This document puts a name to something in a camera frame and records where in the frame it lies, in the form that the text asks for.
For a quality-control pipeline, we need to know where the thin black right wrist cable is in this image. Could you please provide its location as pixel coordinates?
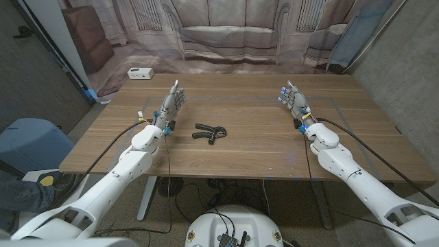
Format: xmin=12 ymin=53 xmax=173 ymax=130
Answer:
xmin=302 ymin=132 xmax=418 ymax=244

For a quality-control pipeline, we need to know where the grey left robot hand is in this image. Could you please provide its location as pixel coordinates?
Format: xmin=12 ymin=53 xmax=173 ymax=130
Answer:
xmin=152 ymin=80 xmax=187 ymax=133

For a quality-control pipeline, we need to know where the white floor cable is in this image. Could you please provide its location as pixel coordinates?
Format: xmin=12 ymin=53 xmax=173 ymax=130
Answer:
xmin=262 ymin=178 xmax=272 ymax=219

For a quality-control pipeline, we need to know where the white pedal platform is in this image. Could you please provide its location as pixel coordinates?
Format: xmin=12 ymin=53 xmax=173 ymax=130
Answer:
xmin=21 ymin=167 xmax=91 ymax=220

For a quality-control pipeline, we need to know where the black grip strengthener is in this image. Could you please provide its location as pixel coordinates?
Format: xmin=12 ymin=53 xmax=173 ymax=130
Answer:
xmin=191 ymin=123 xmax=228 ymax=145

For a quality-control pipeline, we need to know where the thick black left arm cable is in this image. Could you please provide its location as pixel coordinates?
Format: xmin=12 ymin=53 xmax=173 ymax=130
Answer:
xmin=51 ymin=119 xmax=154 ymax=210

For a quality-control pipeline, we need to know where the black floor cable bundle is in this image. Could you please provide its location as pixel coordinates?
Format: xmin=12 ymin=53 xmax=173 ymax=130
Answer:
xmin=174 ymin=177 xmax=267 ymax=226

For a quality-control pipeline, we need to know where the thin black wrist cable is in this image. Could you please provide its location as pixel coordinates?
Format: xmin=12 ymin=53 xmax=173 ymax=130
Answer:
xmin=94 ymin=132 xmax=173 ymax=237
xmin=302 ymin=132 xmax=418 ymax=244

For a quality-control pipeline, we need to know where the blue leaning panel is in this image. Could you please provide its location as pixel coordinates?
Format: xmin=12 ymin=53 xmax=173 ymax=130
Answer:
xmin=325 ymin=0 xmax=395 ymax=71

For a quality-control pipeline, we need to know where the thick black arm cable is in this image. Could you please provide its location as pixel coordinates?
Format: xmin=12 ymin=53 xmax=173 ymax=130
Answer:
xmin=51 ymin=119 xmax=154 ymax=210
xmin=316 ymin=117 xmax=439 ymax=208

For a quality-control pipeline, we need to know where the white robot chest plate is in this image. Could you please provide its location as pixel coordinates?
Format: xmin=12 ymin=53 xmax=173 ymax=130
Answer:
xmin=0 ymin=237 xmax=139 ymax=247

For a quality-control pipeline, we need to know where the black door handle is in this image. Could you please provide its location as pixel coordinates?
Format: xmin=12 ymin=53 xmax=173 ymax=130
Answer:
xmin=13 ymin=25 xmax=35 ymax=39

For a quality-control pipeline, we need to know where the yellow foot pedal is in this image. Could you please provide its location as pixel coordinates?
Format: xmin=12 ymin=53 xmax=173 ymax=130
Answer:
xmin=39 ymin=174 xmax=56 ymax=188

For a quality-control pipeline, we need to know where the grey tape outline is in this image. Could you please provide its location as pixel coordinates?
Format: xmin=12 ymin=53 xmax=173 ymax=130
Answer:
xmin=108 ymin=97 xmax=383 ymax=181

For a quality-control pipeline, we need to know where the person's leg in jeans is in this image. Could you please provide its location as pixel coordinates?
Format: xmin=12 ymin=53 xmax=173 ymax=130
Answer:
xmin=0 ymin=170 xmax=56 ymax=234

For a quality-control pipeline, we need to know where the printed living room backdrop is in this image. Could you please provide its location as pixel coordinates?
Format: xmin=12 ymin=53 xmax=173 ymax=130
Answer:
xmin=56 ymin=0 xmax=407 ymax=100

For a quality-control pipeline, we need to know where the blue tape piece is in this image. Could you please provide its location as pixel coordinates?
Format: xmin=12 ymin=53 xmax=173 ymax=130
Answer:
xmin=82 ymin=88 xmax=99 ymax=102

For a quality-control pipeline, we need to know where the black device with antenna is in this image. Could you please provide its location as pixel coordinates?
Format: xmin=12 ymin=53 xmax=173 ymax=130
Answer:
xmin=217 ymin=231 xmax=248 ymax=247

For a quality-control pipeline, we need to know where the white table leg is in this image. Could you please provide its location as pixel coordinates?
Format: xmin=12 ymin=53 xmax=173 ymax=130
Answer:
xmin=137 ymin=176 xmax=158 ymax=222

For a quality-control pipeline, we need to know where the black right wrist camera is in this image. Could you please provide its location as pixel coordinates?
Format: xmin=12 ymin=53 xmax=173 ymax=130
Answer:
xmin=293 ymin=118 xmax=308 ymax=134

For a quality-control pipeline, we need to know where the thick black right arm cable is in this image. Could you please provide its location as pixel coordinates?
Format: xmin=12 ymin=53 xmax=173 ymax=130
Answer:
xmin=316 ymin=117 xmax=439 ymax=208

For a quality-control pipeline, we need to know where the white power box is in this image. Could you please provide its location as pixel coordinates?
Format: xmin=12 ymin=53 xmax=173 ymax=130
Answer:
xmin=127 ymin=67 xmax=155 ymax=80

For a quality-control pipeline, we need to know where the thin black left wrist cable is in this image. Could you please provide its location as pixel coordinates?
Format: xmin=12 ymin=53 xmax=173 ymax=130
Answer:
xmin=94 ymin=132 xmax=173 ymax=237

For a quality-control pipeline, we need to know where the white robot torso base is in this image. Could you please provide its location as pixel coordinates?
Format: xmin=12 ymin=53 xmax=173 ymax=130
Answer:
xmin=185 ymin=204 xmax=285 ymax=247

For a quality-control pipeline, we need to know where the black round fan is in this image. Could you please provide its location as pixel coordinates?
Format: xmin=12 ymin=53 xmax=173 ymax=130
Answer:
xmin=156 ymin=176 xmax=185 ymax=198

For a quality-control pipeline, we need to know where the grey table leg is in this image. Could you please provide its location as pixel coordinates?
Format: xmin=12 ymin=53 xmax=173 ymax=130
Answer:
xmin=311 ymin=180 xmax=334 ymax=230

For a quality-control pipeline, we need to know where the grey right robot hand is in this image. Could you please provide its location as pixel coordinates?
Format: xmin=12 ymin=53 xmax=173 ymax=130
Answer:
xmin=276 ymin=80 xmax=318 ymax=130

